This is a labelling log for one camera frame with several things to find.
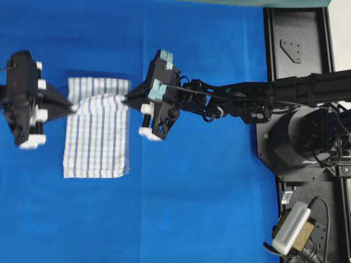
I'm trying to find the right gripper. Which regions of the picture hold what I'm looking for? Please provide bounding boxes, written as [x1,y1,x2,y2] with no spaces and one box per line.
[122,49,180,141]

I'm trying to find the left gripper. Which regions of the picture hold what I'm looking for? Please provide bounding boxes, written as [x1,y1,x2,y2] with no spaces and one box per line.
[1,50,75,150]

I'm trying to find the blue white striped towel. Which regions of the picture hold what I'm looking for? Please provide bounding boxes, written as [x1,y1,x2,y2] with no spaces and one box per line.
[63,77,131,179]

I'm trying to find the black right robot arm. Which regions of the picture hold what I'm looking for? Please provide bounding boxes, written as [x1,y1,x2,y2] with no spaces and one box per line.
[123,50,350,167]

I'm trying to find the black triangular bracket plate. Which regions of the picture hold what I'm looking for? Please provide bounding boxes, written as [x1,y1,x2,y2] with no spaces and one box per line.
[280,39,302,64]

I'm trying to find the black aluminium table frame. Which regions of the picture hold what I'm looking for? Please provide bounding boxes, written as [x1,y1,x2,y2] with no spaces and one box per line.
[256,8,350,262]

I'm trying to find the white depth camera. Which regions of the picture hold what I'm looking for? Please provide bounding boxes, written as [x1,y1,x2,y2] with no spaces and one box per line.
[272,202,311,256]

